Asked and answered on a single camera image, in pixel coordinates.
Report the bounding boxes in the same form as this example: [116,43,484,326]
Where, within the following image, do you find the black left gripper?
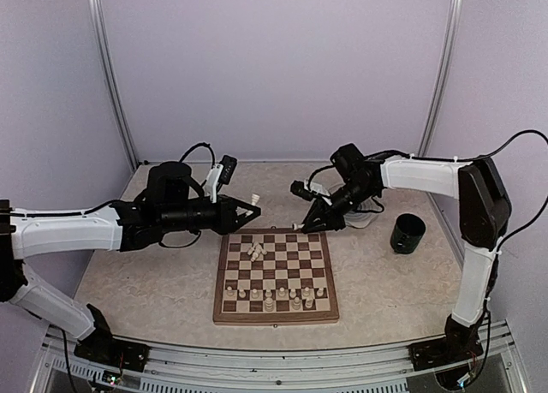
[159,194,260,235]

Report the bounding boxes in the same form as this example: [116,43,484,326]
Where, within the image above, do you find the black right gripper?
[301,179,377,233]

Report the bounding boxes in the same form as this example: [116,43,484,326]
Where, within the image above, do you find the white bishop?
[247,242,259,258]
[291,296,301,311]

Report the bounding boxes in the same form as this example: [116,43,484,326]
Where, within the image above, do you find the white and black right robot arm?
[290,144,512,362]

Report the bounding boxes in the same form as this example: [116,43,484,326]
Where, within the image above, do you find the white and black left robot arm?
[1,157,261,363]

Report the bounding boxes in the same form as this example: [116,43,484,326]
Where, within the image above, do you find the wooden chess board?
[212,228,339,326]

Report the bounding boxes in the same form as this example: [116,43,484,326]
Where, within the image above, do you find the white plate with spiral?
[331,184,385,229]

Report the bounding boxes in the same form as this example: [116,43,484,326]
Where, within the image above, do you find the fallen white rook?
[251,246,267,262]

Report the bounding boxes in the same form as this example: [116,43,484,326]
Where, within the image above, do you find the dark green cup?
[390,213,426,254]

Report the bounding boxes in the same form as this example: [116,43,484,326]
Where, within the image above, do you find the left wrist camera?
[204,155,238,203]

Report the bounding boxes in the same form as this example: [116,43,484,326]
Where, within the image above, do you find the aluminium front rail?
[25,315,532,393]

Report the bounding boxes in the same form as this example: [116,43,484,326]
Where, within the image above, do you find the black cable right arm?
[474,129,548,248]

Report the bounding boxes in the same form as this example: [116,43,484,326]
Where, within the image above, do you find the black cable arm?
[474,129,548,248]
[42,315,86,393]

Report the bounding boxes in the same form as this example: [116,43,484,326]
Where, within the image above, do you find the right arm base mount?
[408,337,484,372]

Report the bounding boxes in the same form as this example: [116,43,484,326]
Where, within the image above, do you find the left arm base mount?
[74,337,150,372]

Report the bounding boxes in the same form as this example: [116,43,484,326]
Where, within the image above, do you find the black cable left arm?
[42,315,86,393]

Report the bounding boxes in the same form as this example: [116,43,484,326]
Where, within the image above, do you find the left aluminium corner post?
[87,0,140,171]

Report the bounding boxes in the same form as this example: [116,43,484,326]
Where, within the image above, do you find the aluminium corner post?
[418,0,463,157]
[87,0,140,171]

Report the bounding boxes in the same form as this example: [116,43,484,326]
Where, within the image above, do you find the right aluminium corner post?
[418,0,463,157]

